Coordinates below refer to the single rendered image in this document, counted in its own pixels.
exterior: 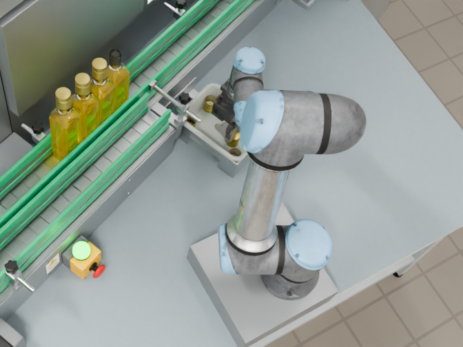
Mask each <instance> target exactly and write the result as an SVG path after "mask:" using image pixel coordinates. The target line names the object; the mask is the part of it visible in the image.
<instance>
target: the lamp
mask: <svg viewBox="0 0 463 347"><path fill-rule="evenodd" d="M72 254H73V257H74V258H75V259H76V260H79V261H84V260H86V259H88V258H89V257H90V254H91V249H90V245H89V244H88V243H87V242H77V243H76V244H75V245H74V246H73V249H72Z"/></svg>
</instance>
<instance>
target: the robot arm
mask: <svg viewBox="0 0 463 347"><path fill-rule="evenodd" d="M264 68H265V56H264V54H263V53H262V52H261V51H260V50H258V49H256V48H252V47H245V48H242V49H240V50H239V51H238V52H237V53H236V57H235V59H234V60H233V66H232V69H231V74H230V77H229V79H227V80H226V81H225V83H224V84H222V85H221V87H220V90H221V91H222V94H219V96H217V98H218V99H217V98H216V101H215V102H214V104H213V107H212V112H211V114H213V115H214V116H215V117H217V118H218V119H219V120H221V121H222V122H223V121H226V122H224V123H223V125H219V124H215V126H214V127H215V129H216V130H217V131H218V132H219V133H220V134H221V135H222V136H223V137H224V139H225V142H226V143H229V142H231V141H232V139H233V137H234V133H235V131H236V130H237V131H238V132H240V143H241V146H242V148H243V149H244V150H245V151H246V152H247V154H248V156H249V157H250V161H249V166H248V169H247V174H246V178H245V183H244V186H243V191H242V194H241V197H240V203H239V206H238V211H237V213H235V214H234V215H233V216H232V217H231V218H230V219H229V222H228V223H224V224H220V225H219V226H218V246H219V258H220V269H221V271H222V272H223V273H226V274H234V275H260V276H261V278H262V281H263V284H264V285H265V286H266V288H267V289H268V290H269V291H270V292H271V293H272V294H273V295H275V296H276V297H279V298H281V299H285V300H297V299H302V298H304V297H306V296H307V295H308V294H310V292H312V290H313V289H314V288H315V287H316V284H317V283H318V279H319V275H320V270H321V269H322V268H323V267H324V266H325V265H326V264H327V263H328V261H329V258H330V257H331V254H332V251H333V242H332V239H331V236H330V234H329V232H328V230H326V229H325V228H324V227H323V226H322V225H321V223H319V222H316V221H315V220H310V219H301V220H298V221H295V222H293V223H292V224H291V225H275V221H276V217H277V214H278V210H279V208H280V203H281V201H282V197H283V195H284V192H285V188H286V186H287V182H288V179H289V175H290V173H291V170H292V169H294V168H296V167H297V166H298V165H299V164H300V163H301V162H302V159H303V157H304V155H305V154H326V155H329V154H337V153H340V152H343V151H346V150H348V149H350V148H351V147H353V146H354V145H355V144H357V143H358V141H359V140H360V139H361V138H362V136H363V135H364V131H365V129H366V125H367V119H366V116H365V113H364V110H363V109H362V108H361V106H360V105H359V104H358V103H357V102H355V101H354V100H352V99H350V98H347V97H345V96H341V95H337V94H322V93H320V92H314V91H307V92H305V91H291V90H264V85H263V70H264Z"/></svg>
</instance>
